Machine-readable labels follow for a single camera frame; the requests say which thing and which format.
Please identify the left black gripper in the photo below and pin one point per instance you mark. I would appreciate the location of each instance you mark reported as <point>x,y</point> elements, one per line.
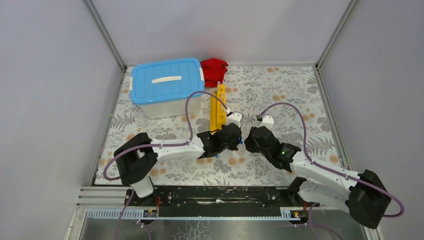
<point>233,146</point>

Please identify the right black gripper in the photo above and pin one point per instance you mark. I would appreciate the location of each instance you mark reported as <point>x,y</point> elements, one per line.
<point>248,143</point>

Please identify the clear plastic tube rack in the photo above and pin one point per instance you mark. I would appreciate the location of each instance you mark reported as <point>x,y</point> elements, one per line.
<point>240,152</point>

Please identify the blue plastic bin lid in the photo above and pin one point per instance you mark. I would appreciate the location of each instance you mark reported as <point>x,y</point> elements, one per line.
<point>163,81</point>

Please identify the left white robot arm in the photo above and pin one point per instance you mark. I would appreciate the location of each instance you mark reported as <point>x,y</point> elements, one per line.
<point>135,158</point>

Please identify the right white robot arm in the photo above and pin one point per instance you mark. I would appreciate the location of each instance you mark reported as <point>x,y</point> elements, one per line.
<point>358,194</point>

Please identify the yellow test tube rack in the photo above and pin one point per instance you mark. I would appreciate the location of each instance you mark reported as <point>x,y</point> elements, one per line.
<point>217,114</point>

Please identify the floral patterned table mat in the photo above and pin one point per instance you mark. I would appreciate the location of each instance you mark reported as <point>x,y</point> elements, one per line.
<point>290,94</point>

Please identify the red cloth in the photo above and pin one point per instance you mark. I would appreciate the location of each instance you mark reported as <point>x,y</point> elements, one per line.
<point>214,71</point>

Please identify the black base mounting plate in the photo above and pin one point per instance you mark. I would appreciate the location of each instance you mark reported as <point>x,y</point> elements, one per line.
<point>218,201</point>

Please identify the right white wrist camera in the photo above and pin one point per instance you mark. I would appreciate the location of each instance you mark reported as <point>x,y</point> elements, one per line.
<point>266,121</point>

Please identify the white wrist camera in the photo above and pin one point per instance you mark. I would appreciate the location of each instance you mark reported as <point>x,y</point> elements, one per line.
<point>266,121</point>
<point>234,118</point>

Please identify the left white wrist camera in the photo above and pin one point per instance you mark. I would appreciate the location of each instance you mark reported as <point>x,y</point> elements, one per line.
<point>234,118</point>

